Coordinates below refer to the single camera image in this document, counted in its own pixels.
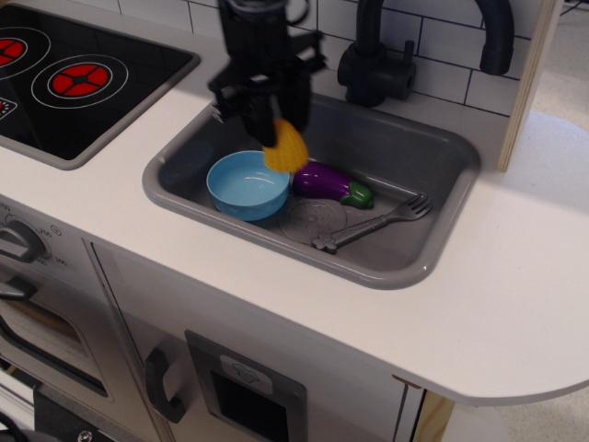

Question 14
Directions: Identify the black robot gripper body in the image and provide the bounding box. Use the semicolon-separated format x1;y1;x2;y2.
208;1;326;121

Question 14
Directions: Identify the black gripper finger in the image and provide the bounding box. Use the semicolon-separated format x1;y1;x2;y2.
240;95;276;147
277;72;311;132

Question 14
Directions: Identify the yellow toy corn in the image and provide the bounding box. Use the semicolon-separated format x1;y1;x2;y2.
263;118;309;173

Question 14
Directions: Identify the light blue plastic bowl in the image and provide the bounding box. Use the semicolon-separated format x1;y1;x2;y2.
206;151;290;221

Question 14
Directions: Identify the grey toy sink basin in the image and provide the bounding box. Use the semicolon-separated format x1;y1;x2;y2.
143;95;480;289

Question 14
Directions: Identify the black toy faucet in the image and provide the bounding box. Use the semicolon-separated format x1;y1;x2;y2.
337;0;514;108

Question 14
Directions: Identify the purple toy eggplant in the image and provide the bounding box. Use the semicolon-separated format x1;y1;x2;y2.
292;162;374;209

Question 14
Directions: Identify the grey plastic toy fork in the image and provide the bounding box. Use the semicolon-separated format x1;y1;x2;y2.
311;194;433;254

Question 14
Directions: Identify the black toy stovetop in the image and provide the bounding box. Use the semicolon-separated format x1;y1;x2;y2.
1;4;200;170

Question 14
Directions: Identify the grey oven knob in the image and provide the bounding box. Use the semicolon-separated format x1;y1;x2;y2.
1;220;46;263

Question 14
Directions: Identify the grey dispenser panel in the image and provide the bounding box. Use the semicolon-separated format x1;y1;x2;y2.
185;331;308;442

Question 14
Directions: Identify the toy oven door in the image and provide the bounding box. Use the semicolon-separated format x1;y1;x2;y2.
1;270;108;398

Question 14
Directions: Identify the wooden side post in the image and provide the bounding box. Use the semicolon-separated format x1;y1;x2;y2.
496;0;563;172

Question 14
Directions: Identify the grey cabinet door handle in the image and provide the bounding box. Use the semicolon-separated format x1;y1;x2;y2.
144;348;186;424

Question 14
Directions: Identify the black cable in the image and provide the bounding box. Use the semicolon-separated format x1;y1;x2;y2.
0;413;29;442

